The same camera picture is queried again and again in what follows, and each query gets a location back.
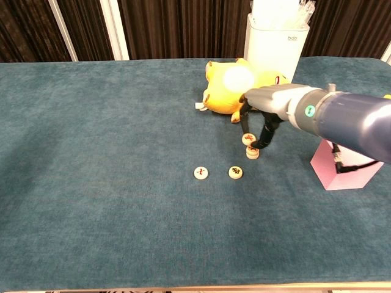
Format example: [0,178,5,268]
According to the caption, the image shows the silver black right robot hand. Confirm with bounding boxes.
[238,84,321,150]

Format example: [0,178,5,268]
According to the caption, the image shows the white plastic bin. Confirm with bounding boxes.
[246,0,311,85]

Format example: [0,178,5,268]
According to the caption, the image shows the yellow plush duck toy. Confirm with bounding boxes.
[194,57,293,124]

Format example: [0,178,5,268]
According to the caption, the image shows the pink foam cube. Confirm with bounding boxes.
[310,139,385,192]

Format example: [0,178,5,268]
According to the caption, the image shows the clear wrapped straws bundle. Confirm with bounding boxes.
[298,0,317,27]

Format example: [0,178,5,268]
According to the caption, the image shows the black pleated curtain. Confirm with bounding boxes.
[0,0,391,63]

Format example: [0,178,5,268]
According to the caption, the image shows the teal table cloth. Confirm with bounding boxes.
[0,56,391,291]

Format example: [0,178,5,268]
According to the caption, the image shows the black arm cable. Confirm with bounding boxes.
[331,142,380,175]

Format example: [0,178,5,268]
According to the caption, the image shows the wide white frame post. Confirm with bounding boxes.
[100,0,131,61]

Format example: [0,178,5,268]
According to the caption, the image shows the thin grey frame post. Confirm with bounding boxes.
[48,0,79,62]

